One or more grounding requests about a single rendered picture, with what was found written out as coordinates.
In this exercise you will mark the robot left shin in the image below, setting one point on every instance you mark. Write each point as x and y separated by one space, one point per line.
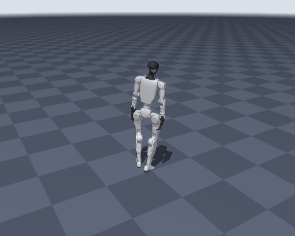
138 149

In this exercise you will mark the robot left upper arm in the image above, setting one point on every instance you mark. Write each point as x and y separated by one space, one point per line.
137 86

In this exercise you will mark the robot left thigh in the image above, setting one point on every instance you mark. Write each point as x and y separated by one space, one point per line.
138 124

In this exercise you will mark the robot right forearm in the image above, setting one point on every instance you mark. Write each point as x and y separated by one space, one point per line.
162 109

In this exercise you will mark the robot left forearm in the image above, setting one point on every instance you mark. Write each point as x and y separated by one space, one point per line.
134 101

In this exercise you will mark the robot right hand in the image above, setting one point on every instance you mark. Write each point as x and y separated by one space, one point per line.
161 123

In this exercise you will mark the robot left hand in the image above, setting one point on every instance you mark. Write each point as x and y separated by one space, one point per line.
132 111

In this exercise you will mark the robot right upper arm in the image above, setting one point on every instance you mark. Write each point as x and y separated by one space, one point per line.
162 90

